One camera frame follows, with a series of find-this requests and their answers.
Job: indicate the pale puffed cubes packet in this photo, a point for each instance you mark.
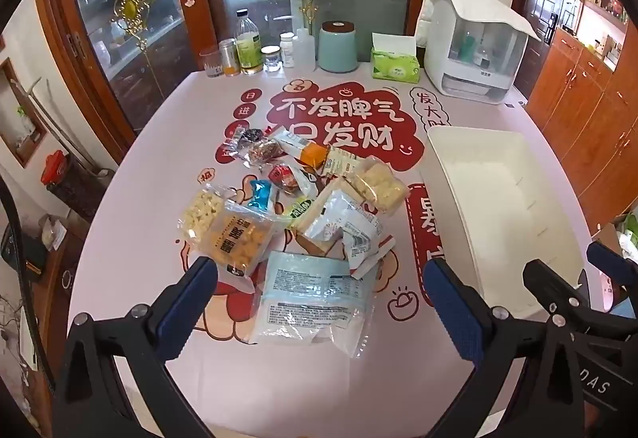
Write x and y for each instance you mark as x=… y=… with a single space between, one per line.
x=202 y=213

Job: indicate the green tissue pack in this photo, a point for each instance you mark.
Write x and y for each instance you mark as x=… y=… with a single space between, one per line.
x=396 y=66

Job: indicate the dark jar with red lid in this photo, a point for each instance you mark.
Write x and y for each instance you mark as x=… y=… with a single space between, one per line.
x=65 y=183

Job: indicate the white packet with red edge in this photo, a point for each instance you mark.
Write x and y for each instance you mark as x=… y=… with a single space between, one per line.
x=366 y=248

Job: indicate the small jars group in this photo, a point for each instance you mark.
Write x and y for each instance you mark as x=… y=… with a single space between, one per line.
x=228 y=59

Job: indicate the person's blue trousers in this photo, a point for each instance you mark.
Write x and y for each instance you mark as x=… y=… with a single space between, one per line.
x=625 y=306

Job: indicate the brown white candy packet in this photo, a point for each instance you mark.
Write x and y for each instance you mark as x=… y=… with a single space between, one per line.
x=306 y=186

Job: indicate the yellow cracker packet black print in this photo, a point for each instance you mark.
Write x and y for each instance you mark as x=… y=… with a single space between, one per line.
x=239 y=241

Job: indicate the teal canister with brown lid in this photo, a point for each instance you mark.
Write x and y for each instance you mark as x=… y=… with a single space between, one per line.
x=336 y=49

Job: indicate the small glass jar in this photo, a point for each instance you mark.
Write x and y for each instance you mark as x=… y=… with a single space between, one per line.
x=270 y=61

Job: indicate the green white snack packet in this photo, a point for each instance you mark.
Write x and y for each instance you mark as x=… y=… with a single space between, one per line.
x=300 y=207

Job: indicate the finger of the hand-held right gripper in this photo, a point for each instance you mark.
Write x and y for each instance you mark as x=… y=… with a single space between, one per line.
x=548 y=281
x=605 y=259

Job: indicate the beige cracker packet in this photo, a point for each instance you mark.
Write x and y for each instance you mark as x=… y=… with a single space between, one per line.
x=341 y=163

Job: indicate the nut bar clear packet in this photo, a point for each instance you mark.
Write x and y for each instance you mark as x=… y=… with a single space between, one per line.
x=264 y=151

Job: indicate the white wrapper snack packs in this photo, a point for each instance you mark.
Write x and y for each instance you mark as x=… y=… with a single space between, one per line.
x=311 y=243

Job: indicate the clear bottle with green label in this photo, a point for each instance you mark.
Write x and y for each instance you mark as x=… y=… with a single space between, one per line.
x=248 y=51

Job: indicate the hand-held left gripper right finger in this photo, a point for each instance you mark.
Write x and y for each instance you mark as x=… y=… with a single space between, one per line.
x=451 y=303

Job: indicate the white plastic bin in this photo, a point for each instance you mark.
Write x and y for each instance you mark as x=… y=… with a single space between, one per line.
x=498 y=178

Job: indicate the dark purple bar packet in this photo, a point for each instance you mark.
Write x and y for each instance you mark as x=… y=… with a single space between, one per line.
x=250 y=138

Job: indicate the white bottle sterilizer cabinet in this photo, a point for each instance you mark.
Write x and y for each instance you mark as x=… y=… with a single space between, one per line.
x=448 y=14

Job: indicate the glass cup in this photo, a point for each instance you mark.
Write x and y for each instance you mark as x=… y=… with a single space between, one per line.
x=211 y=64

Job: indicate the green plastic pack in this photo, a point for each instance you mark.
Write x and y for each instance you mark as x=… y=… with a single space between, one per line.
x=629 y=228

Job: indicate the brown wooden cabinet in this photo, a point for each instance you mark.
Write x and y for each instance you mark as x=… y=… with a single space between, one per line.
x=588 y=119

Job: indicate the dark wooden entrance door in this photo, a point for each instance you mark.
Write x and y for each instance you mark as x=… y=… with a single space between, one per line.
x=536 y=9

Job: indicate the blue snack packet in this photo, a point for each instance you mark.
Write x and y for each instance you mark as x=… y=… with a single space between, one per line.
x=260 y=194

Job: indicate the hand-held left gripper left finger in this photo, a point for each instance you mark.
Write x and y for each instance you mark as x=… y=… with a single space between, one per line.
x=187 y=298

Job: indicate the white pill bottle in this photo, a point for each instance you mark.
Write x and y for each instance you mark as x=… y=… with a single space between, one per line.
x=287 y=51

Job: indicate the large pale blue packet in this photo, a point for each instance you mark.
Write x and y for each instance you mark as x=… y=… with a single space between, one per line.
x=309 y=308

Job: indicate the red candy packet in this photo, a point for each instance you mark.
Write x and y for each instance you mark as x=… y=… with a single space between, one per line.
x=283 y=177

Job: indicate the rice crisp block packet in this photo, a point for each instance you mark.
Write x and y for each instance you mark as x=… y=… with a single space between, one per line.
x=379 y=186

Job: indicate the orange white snack packet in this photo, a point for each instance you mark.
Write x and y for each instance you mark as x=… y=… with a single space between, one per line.
x=306 y=151

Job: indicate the white squeeze bottle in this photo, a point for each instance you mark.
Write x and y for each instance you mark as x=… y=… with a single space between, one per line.
x=305 y=51

